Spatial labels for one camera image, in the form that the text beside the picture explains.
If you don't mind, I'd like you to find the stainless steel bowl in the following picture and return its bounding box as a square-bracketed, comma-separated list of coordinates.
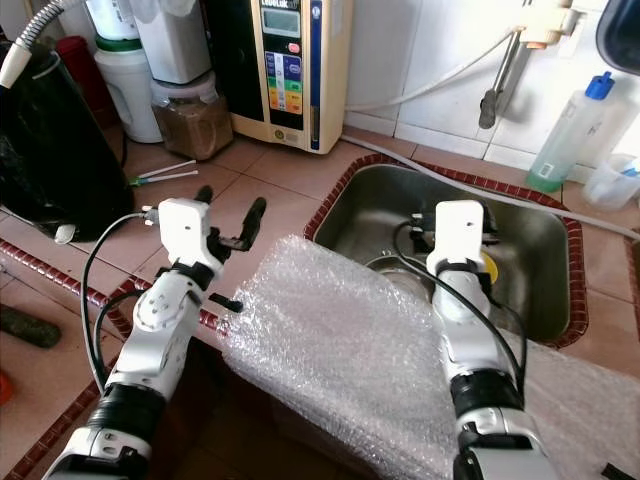
[363, 252, 436, 301]

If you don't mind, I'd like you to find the yellow plastic cup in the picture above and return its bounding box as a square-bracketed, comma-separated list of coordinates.
[478, 250, 501, 283]

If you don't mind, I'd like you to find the white green-tipped stick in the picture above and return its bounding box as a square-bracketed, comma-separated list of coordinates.
[130, 168, 199, 187]
[135, 158, 196, 179]

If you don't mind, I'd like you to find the steel sink basin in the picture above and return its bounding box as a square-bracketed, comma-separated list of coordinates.
[310, 163, 583, 346]

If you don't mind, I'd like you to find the jar with brown contents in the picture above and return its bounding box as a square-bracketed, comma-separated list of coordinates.
[152, 73, 233, 161]

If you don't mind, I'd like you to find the cream water ionizer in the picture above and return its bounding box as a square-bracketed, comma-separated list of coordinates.
[205, 0, 354, 156]

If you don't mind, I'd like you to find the black electric kettle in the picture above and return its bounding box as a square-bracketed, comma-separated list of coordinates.
[0, 45, 133, 241]

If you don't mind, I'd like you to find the grey-white filter jug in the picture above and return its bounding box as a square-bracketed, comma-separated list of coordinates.
[135, 0, 211, 86]

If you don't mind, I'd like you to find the clear bubble wrap sheet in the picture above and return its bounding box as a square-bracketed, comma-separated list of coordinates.
[222, 235, 640, 480]

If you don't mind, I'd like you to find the dark red thermos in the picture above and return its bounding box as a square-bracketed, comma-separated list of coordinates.
[57, 36, 126, 131]

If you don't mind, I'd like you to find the metal faucet pipe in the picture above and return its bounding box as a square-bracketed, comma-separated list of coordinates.
[480, 0, 536, 131]

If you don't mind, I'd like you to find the clear blue-capped soap bottle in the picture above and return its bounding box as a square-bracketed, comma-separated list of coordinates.
[526, 72, 616, 194]

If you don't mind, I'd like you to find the clear plastic cup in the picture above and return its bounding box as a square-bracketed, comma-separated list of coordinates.
[582, 152, 640, 211]

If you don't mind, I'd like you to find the dark green cucumber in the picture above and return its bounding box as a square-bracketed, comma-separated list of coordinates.
[0, 305, 61, 349]

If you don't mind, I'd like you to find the cream faucet diverter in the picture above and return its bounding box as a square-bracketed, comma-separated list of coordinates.
[520, 0, 586, 49]

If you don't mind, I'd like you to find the dark tray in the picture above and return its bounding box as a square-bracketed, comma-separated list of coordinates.
[595, 0, 640, 76]

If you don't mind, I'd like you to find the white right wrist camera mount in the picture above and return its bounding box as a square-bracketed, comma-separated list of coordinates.
[425, 200, 488, 271]

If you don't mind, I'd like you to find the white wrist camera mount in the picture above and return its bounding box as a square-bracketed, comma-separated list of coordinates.
[158, 198, 223, 271]
[425, 200, 488, 271]

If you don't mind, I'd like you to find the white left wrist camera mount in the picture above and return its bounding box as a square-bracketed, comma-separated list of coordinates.
[158, 198, 223, 271]

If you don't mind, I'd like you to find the grey drain hose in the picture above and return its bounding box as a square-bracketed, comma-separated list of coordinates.
[343, 135, 640, 241]

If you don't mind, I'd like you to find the thin white hose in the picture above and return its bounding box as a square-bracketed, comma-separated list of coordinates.
[343, 30, 526, 114]

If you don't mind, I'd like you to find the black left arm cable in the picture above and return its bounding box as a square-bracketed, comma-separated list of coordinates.
[80, 207, 166, 396]

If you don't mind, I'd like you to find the grey flexible spout hose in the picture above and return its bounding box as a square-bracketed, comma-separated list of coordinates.
[0, 0, 96, 89]

